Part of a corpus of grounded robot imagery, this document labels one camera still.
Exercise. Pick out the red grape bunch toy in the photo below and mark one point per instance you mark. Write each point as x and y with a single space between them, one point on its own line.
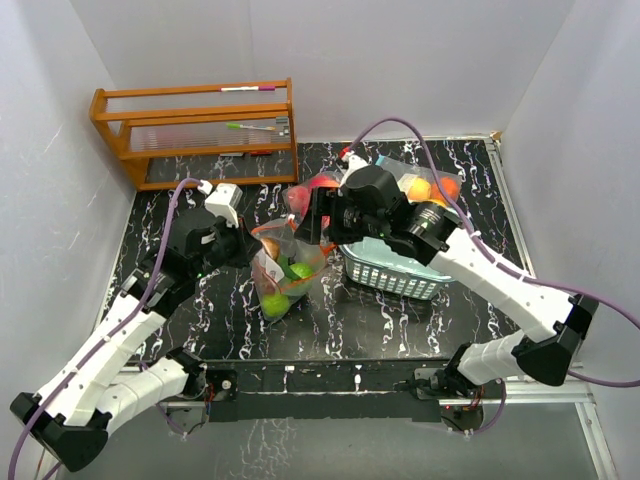
265 286

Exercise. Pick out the green cucumber toy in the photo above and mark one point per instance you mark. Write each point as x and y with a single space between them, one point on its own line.
284 264

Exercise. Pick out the yellow pear toy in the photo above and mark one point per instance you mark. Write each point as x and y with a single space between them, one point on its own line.
419 190

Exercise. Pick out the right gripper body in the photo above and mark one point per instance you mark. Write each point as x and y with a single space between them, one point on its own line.
348 225

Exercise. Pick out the pink fruit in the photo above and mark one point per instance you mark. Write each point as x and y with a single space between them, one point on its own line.
298 198

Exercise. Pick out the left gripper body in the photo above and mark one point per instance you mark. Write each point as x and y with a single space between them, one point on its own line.
229 249

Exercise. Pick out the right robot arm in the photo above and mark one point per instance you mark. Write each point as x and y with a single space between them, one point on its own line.
552 324

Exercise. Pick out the orange pumpkin toy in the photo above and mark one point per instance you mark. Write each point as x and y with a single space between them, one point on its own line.
450 188

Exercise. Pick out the orange zipper bag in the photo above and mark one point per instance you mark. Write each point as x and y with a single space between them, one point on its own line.
296 251
293 219

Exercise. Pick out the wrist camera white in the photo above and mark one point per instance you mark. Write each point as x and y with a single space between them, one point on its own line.
222 200
350 162

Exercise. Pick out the green fruit toy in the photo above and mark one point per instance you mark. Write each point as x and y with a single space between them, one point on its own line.
301 271
275 305

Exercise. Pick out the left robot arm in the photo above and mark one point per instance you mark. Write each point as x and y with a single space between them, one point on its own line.
76 412

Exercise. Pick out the light blue plastic basket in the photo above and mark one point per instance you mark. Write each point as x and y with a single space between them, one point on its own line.
395 258

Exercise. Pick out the brown kiwi toy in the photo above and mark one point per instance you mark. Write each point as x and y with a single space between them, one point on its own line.
271 248

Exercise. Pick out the aluminium rail frame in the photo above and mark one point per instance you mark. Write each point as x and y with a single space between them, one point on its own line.
340 319

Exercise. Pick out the pink white marker pen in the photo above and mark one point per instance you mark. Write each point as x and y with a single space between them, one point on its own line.
249 88

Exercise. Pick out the blue zipper plastic bag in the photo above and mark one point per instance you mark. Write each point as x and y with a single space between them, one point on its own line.
404 173

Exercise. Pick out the pink red dragonfruit toy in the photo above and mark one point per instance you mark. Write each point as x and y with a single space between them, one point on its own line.
323 181

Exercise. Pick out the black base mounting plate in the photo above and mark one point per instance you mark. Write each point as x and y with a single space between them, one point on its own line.
231 391

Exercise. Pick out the green marker pen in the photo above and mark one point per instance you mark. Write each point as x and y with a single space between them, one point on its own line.
238 126

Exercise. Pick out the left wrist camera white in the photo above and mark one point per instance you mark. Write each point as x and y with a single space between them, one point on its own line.
222 200

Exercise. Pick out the wooden shelf rack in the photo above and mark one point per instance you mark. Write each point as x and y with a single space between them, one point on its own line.
140 126

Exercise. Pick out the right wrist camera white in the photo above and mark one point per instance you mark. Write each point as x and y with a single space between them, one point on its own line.
350 162

